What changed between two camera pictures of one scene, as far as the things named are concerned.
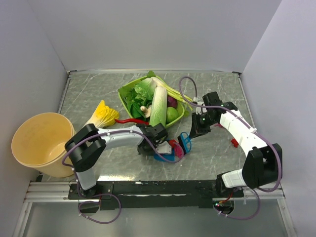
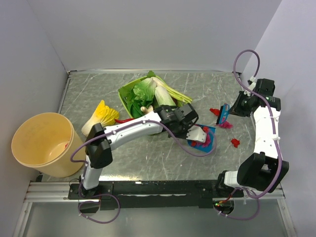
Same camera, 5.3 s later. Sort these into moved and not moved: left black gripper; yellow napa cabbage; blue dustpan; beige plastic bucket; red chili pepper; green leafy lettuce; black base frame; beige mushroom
Moved: blue dustpan; left black gripper
Not moved: beige plastic bucket; beige mushroom; black base frame; yellow napa cabbage; green leafy lettuce; red chili pepper
